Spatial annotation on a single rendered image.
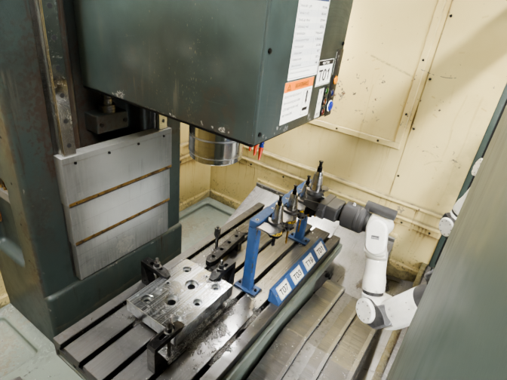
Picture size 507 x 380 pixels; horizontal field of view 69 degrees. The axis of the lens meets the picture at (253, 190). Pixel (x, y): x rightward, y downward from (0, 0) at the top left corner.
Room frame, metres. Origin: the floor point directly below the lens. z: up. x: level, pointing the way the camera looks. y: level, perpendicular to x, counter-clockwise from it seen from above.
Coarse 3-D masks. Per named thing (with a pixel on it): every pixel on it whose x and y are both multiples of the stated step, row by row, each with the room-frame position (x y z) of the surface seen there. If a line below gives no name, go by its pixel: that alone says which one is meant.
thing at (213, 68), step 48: (96, 0) 1.07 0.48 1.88; (144, 0) 0.98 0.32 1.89; (192, 0) 0.90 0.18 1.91; (240, 0) 0.83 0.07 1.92; (288, 0) 0.86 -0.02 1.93; (336, 0) 1.07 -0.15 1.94; (96, 48) 1.08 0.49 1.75; (144, 48) 0.98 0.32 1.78; (192, 48) 0.89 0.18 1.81; (240, 48) 0.82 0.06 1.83; (288, 48) 0.88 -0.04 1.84; (336, 48) 1.13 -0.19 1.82; (144, 96) 0.98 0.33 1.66; (192, 96) 0.89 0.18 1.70; (240, 96) 0.82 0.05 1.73
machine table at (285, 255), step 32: (192, 256) 1.29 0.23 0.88; (224, 256) 1.32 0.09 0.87; (288, 256) 1.34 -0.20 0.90; (128, 288) 1.03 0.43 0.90; (96, 320) 0.86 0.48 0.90; (128, 320) 0.88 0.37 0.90; (224, 320) 0.93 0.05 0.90; (256, 320) 0.95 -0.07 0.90; (64, 352) 0.75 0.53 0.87; (96, 352) 0.75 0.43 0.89; (128, 352) 0.76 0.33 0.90; (160, 352) 0.77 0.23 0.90; (192, 352) 0.78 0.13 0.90; (224, 352) 0.80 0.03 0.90; (256, 352) 0.86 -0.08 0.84
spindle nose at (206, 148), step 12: (192, 132) 0.95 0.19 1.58; (204, 132) 0.93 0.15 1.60; (192, 144) 0.95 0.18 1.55; (204, 144) 0.93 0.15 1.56; (216, 144) 0.93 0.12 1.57; (228, 144) 0.94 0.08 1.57; (240, 144) 0.97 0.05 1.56; (192, 156) 0.95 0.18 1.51; (204, 156) 0.93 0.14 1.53; (216, 156) 0.93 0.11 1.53; (228, 156) 0.94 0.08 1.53; (240, 156) 0.98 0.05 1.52
